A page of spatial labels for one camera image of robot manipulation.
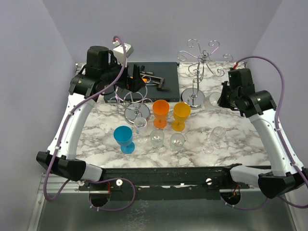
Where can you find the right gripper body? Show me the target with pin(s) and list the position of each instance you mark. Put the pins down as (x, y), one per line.
(233, 96)

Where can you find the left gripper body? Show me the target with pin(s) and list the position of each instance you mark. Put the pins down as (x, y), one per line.
(110, 74)

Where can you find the ribbed clear wine glass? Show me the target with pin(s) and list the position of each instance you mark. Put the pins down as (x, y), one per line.
(210, 102)

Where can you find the yellow plastic goblet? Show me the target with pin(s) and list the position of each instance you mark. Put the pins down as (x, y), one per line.
(181, 113)

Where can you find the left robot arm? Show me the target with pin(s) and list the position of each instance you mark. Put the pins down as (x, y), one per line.
(104, 69)

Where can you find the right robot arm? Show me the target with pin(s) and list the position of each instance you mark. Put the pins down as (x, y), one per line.
(287, 172)

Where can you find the tall chrome glass rack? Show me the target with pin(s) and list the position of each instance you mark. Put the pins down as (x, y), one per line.
(193, 96)

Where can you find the clear stemmed glass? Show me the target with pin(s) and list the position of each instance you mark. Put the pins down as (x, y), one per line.
(141, 129)

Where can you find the lying clear wine glass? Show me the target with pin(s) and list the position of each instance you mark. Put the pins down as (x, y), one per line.
(216, 135)

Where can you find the dark metal T tool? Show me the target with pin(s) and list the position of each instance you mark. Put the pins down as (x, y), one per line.
(143, 71)

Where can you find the dark grey tray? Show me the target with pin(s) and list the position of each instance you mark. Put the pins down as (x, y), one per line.
(166, 70)

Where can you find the orange plastic goblet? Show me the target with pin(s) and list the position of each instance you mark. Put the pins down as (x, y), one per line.
(160, 112)

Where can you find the blue plastic goblet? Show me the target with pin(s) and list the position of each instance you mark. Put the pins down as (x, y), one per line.
(123, 135)

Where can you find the clear tumbler glass left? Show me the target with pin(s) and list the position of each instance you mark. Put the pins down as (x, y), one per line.
(157, 138)

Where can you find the small chrome ring rack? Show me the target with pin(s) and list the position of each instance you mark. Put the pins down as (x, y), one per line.
(134, 104)

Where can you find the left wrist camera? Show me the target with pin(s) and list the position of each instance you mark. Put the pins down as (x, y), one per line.
(118, 49)

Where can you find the black mounting base rail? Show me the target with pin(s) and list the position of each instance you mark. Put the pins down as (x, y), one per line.
(175, 183)

